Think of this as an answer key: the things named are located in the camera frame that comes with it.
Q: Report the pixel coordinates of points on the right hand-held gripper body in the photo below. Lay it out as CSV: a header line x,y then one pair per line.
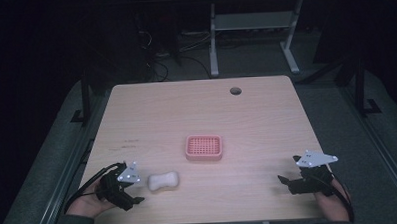
x,y
313,174

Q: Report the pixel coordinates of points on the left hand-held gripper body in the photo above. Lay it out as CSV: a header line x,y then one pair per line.
x,y
114,186

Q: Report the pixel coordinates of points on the white soap bar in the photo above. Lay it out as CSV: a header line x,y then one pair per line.
x,y
163,181

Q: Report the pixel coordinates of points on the pink soap dish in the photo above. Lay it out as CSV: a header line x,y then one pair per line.
x,y
203,147

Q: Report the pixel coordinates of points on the person's left hand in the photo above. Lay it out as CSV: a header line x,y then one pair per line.
x,y
88,204

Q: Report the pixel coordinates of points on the person's right hand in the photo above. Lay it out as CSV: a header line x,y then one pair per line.
x,y
331,205

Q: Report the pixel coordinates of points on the black metal stand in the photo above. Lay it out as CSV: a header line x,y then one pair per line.
x,y
82,99
364,89

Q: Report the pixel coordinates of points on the white metal stand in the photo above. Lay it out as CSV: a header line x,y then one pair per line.
x,y
254,36

